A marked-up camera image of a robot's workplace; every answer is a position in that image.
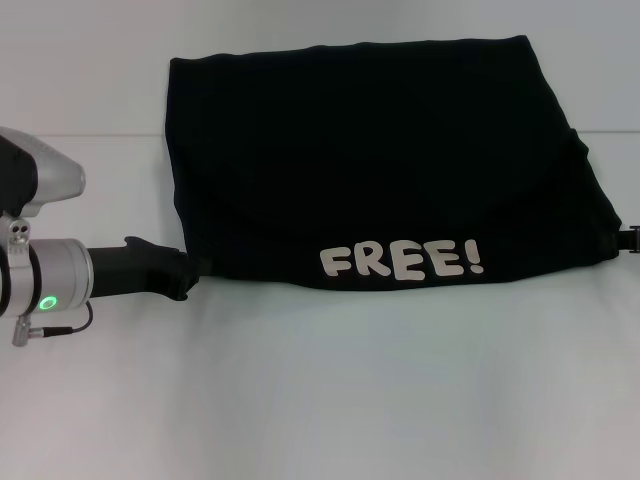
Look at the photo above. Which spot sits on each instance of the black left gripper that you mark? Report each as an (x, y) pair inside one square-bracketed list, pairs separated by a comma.
[(145, 270)]

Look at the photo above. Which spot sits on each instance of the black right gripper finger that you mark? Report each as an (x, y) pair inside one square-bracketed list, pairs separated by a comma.
[(631, 241)]

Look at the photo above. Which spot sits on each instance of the black shirt with FREE print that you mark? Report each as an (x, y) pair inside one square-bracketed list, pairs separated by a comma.
[(375, 165)]

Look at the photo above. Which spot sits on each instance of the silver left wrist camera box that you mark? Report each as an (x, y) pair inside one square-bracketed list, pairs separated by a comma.
[(50, 170)]

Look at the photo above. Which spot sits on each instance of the silver camera mount bracket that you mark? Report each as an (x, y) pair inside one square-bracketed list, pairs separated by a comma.
[(16, 237)]

